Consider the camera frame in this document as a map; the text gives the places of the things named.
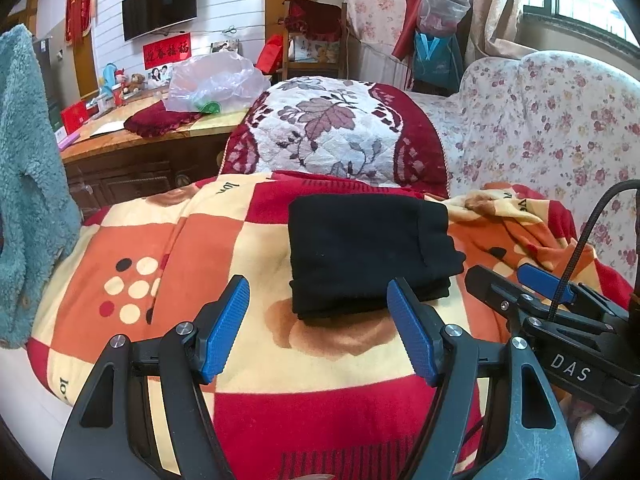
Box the black pants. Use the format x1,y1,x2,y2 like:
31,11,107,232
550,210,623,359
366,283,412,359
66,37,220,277
288,194,465,321

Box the person's right hand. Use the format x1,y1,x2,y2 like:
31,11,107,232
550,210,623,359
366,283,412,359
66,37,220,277
560,394,620,469

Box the checkered fleece blanket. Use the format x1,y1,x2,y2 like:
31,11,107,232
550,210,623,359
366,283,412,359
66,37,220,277
27,171,639,479

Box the floral bed sheet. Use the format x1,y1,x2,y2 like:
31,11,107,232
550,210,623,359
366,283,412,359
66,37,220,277
404,49,640,286

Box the wooden cabinet counter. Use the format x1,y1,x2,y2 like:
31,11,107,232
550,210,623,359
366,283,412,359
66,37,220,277
61,93,245,218

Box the teal fluffy garment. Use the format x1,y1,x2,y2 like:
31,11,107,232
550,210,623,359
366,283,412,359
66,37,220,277
1,24,81,349

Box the floral white red pillow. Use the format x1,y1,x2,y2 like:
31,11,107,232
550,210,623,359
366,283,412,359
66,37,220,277
220,76,449,197

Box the dark red cloth on counter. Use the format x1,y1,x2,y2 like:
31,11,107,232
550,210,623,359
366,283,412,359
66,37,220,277
124,101,202,139

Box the teal shopping bag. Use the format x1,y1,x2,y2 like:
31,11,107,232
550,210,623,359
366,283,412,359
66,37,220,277
412,32,464,92

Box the clear plastic bag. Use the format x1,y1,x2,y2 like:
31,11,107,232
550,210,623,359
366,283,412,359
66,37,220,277
164,51,270,115

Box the red gift box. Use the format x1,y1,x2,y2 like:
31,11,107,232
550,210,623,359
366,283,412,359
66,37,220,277
61,101,89,136

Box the small toy figurines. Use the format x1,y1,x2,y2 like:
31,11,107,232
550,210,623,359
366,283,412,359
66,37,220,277
99,63,145,106

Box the red paper bag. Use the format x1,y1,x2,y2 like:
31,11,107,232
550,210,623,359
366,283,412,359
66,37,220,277
255,34,283,75

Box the red banner sign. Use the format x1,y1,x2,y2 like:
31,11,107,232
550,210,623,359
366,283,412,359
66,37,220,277
143,32,192,70

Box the clear plastic storage container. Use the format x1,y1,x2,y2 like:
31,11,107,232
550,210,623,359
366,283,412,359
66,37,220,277
416,0,471,37

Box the beige curtain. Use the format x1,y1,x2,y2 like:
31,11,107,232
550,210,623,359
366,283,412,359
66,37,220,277
465,0,534,65

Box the wooden chair with red cloth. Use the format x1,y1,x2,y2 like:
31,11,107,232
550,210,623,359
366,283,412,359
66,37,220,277
281,0,348,80

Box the grey refrigerator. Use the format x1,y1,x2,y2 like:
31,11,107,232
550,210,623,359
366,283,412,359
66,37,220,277
32,38,63,130

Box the red hanging decoration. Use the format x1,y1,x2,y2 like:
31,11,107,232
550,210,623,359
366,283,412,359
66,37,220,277
65,0,96,46

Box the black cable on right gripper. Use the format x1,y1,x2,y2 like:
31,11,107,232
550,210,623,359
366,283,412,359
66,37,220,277
546,179,640,322

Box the wall mounted television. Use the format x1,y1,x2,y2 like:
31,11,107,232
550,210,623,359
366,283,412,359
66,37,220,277
122,0,198,41

